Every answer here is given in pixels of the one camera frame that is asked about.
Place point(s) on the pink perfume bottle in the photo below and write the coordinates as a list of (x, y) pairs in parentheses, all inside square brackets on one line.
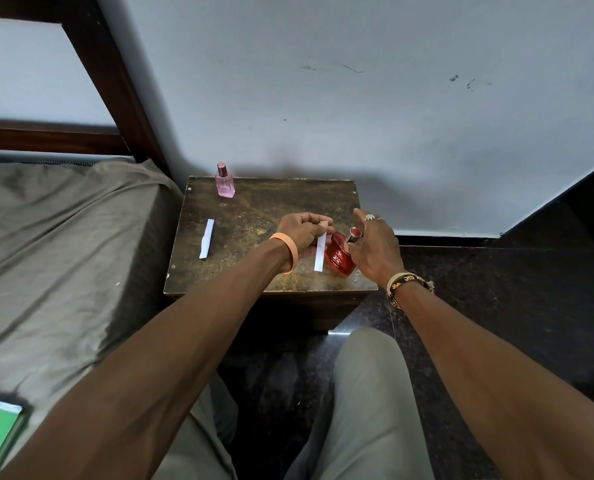
[(225, 184)]

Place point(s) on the person's left forearm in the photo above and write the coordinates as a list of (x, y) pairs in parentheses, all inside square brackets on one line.
[(177, 344)]

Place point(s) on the person's right leg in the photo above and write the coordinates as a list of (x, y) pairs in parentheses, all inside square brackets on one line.
[(367, 409)]

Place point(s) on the grey bed sheet mattress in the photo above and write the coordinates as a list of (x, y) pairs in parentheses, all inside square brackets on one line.
[(62, 254)]

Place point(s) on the person's leg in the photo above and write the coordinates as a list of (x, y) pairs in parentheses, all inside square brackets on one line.
[(207, 444), (367, 409)]

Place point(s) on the dark wooden side table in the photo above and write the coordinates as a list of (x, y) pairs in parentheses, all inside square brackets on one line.
[(257, 214)]

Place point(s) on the white paper test strip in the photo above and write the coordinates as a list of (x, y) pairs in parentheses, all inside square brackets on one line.
[(207, 239), (320, 254)]

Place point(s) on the person's left thumb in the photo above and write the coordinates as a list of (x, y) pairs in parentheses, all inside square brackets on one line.
[(318, 226)]

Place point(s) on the person's left leg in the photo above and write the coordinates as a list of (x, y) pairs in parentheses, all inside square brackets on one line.
[(207, 444)]

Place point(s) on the dark wooden bed frame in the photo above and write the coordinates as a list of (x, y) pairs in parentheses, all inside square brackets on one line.
[(102, 69)]

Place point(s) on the person's right hand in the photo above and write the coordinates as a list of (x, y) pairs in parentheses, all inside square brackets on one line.
[(377, 249)]

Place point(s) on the person's left hand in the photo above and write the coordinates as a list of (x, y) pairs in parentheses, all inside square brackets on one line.
[(297, 232)]

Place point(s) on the person's right thumb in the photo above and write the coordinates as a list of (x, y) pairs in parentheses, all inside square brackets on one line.
[(355, 248)]

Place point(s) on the orange rubber wristband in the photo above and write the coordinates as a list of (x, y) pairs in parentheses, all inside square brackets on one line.
[(291, 249)]

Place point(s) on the red perfume bottle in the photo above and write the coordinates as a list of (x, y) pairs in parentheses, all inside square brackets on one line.
[(339, 257)]

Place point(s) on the person's right forearm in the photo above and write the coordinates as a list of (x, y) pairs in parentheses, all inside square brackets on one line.
[(501, 374)]

